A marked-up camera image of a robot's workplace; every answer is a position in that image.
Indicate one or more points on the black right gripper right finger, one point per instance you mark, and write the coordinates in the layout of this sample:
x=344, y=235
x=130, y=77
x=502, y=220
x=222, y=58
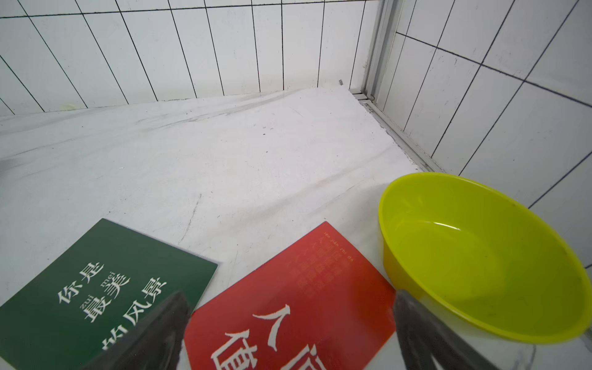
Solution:
x=426, y=342

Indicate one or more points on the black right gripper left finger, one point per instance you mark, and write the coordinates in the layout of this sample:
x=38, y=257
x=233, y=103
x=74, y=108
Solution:
x=155, y=343

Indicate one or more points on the green photo card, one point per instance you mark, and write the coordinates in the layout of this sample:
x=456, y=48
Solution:
x=95, y=293

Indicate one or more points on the red photo card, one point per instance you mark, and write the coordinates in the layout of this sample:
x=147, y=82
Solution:
x=319, y=304

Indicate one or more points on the lime green plastic bowl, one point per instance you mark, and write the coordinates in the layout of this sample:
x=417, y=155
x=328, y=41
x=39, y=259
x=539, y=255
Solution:
x=483, y=257

